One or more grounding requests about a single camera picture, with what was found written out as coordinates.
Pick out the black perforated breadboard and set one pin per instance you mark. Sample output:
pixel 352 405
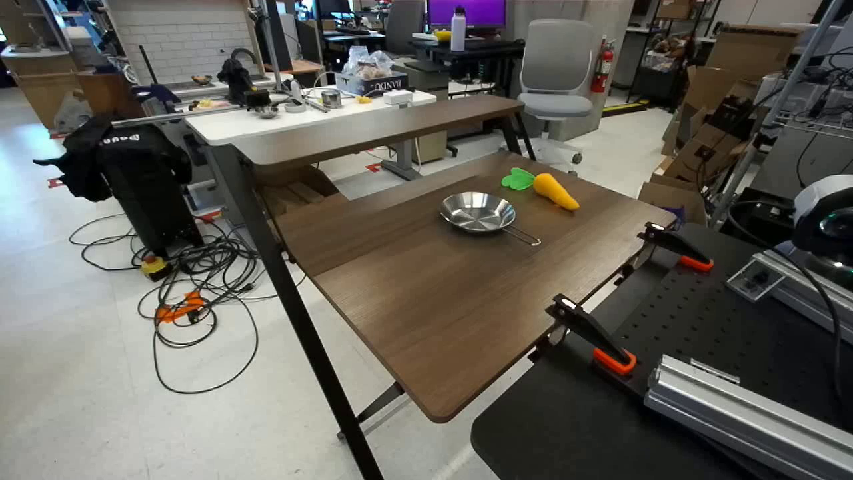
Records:
pixel 713 360

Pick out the black backpack on stand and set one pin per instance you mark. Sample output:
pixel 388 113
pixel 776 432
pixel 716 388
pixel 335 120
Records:
pixel 143 168

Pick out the silver metal pan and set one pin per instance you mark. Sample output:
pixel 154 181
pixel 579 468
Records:
pixel 484 214

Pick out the metal bracket on breadboard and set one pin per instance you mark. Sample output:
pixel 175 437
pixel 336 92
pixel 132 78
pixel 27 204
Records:
pixel 755 281

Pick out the purple monitor screen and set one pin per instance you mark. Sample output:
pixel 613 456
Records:
pixel 479 12

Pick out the white workbench table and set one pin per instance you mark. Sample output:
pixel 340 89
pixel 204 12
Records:
pixel 310 137

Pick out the black clamp orange handle near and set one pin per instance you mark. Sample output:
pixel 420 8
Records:
pixel 605 350

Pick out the cardboard boxes stack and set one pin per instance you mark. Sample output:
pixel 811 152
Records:
pixel 721 109

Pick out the orange carrot plushie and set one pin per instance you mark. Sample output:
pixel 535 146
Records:
pixel 519 178

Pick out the aluminium extrusion rail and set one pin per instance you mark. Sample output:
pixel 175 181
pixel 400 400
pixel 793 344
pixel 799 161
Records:
pixel 747 422

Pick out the grey office chair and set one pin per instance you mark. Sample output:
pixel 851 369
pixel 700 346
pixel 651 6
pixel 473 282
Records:
pixel 555 74

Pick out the red fire extinguisher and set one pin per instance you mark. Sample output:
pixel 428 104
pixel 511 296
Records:
pixel 603 68

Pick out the black clamp orange handle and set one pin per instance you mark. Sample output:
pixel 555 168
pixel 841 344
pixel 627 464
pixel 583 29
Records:
pixel 660 237
pixel 605 350

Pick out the white water bottle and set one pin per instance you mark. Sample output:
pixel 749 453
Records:
pixel 460 26

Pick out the black clamp orange handle far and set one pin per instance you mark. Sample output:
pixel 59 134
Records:
pixel 660 237

